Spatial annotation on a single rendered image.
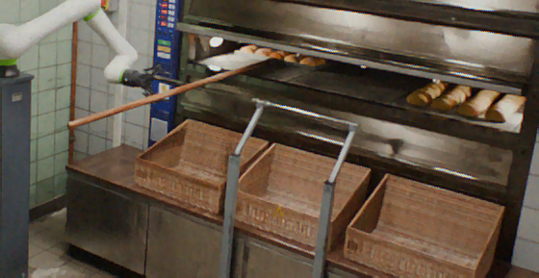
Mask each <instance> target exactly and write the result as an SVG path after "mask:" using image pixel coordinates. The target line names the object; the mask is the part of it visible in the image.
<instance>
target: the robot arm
mask: <svg viewBox="0 0 539 278"><path fill-rule="evenodd" d="M100 4H101V0H65V2H64V3H62V4H61V5H59V6H57V7H56V8H54V9H52V11H51V12H49V13H46V14H44V15H42V16H40V17H38V18H36V19H34V20H31V21H29V22H27V23H25V24H22V26H20V27H17V28H16V27H15V26H13V25H12V24H10V23H0V78H14V77H17V76H20V71H19V68H17V64H16V61H17V58H20V57H21V56H23V55H24V53H25V52H27V51H28V50H29V49H30V48H33V47H34V46H35V45H37V44H38V43H40V42H41V41H43V39H44V38H47V37H49V36H50V35H52V34H54V33H55V32H57V31H59V30H61V29H62V28H64V27H66V26H68V25H70V24H72V22H75V21H77V20H79V19H81V18H82V19H83V20H84V22H85V24H86V25H87V26H90V27H91V28H92V29H93V30H94V32H95V33H96V34H98V35H99V36H100V39H101V40H102V41H104V42H105V43H106V44H107V46H108V47H109V48H110V49H111V51H113V54H114V55H115V58H114V59H113V60H112V61H111V62H110V63H109V65H108V66H107V67H106V69H105V72H104V76H105V79H106V80H107V81H108V82H109V83H111V85H122V86H125V87H129V88H142V93H141V94H142V95H144V96H145V97H147V96H151V95H155V94H156V93H155V92H154V90H153V89H152V87H151V86H152V83H151V82H152V79H151V78H152V77H153V76H155V75H156V74H157V73H159V74H164V75H168V76H170V75H172V73H168V72H167V71H166V70H162V69H161V68H160V65H159V64H157V65H154V66H152V67H146V68H145V69H143V70H142V71H143V74H142V73H139V72H138V71H137V70H132V69H130V67H131V66H132V65H134V64H135V63H136V61H137V60H138V52H137V50H136V49H135V48H133V47H132V46H131V45H130V44H129V43H128V42H127V41H126V40H125V39H124V38H123V36H122V34H121V33H120V32H118V31H117V30H116V28H115V27H114V26H113V24H112V23H111V21H110V19H109V18H108V16H107V15H106V14H105V13H103V11H102V10H101V7H100ZM154 69H157V70H156V71H154V72H153V73H152V74H150V75H147V74H146V73H147V72H149V71H151V70H154ZM145 90H146V91H149V93H150V94H149V93H147V92H146V91H145Z"/></svg>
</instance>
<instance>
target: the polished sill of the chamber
mask: <svg viewBox="0 0 539 278"><path fill-rule="evenodd" d="M187 70H190V71H194V72H200V73H204V74H208V75H214V76H216V75H219V74H222V73H225V72H229V71H232V70H228V69H222V67H218V66H213V65H208V64H204V63H195V62H190V63H188V64H187ZM226 79H231V80H236V81H240V82H245V83H249V84H250V85H253V86H259V87H263V88H271V89H276V90H281V91H285V92H288V93H294V94H298V95H303V96H308V97H312V98H317V100H321V101H325V102H330V103H335V104H340V105H344V106H348V107H353V108H357V109H362V110H367V111H371V112H376V113H380V114H385V115H388V116H393V117H398V118H402V119H407V120H412V121H416V122H421V123H425V124H429V125H435V126H439V127H442V128H445V129H449V130H452V131H458V132H462V133H466V134H472V135H476V136H482V137H485V138H489V139H498V140H499V141H504V142H508V143H512V144H517V142H518V136H519V133H515V132H511V131H506V130H501V129H497V128H491V127H487V125H482V124H477V123H472V122H468V121H463V120H458V119H453V118H448V117H444V116H439V115H435V114H429V113H426V112H421V111H415V110H411V109H406V108H402V107H397V106H393V105H387V104H382V103H378V102H373V101H369V100H364V98H359V97H354V96H350V95H344V94H340V93H336V92H330V91H326V90H321V89H316V88H308V87H303V86H298V85H294V83H288V82H284V81H279V80H275V79H270V78H265V77H261V76H255V75H251V74H246V73H240V74H237V75H234V76H231V77H228V78H226Z"/></svg>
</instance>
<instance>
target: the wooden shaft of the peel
mask: <svg viewBox="0 0 539 278"><path fill-rule="evenodd" d="M268 63H269V60H264V61H261V62H257V63H252V64H249V65H246V66H242V67H238V69H235V70H232V71H229V72H225V73H222V74H219V75H216V76H213V77H209V78H206V79H203V80H200V81H196V82H192V83H190V84H189V85H186V86H183V87H181V88H174V89H171V90H168V91H164V92H161V93H158V94H155V95H151V96H147V97H144V98H142V99H141V100H139V101H136V102H131V103H128V104H125V105H122V106H119V107H115V108H112V109H109V110H106V111H102V112H99V113H96V114H93V115H90V116H86V117H83V118H80V119H77V120H73V121H70V122H68V123H67V128H69V130H72V128H76V127H79V126H82V125H85V124H88V123H92V122H94V121H97V120H100V119H104V118H107V117H110V116H113V115H116V114H119V113H122V112H125V111H128V110H131V109H135V108H137V107H140V106H143V105H146V104H150V103H153V102H156V101H159V100H162V98H166V97H169V96H171V95H174V94H177V93H181V92H185V91H188V90H191V89H194V88H200V87H203V86H206V85H209V83H213V82H215V81H218V80H221V79H224V78H228V77H231V76H234V75H237V74H240V73H244V72H247V71H249V70H252V69H255V67H259V66H262V65H265V64H268Z"/></svg>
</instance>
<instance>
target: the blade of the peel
mask: <svg viewBox="0 0 539 278"><path fill-rule="evenodd" d="M235 55H236V56H241V57H247V58H251V59H256V60H262V61H264V60H265V59H267V58H268V57H264V56H259V55H253V54H248V52H244V51H240V50H235ZM276 62H277V63H282V64H286V65H292V66H297V67H302V69H308V70H313V71H316V70H318V69H321V68H322V67H324V66H327V65H329V64H332V63H336V61H330V60H326V63H325V64H319V65H310V64H306V63H296V62H291V61H285V60H279V59H276Z"/></svg>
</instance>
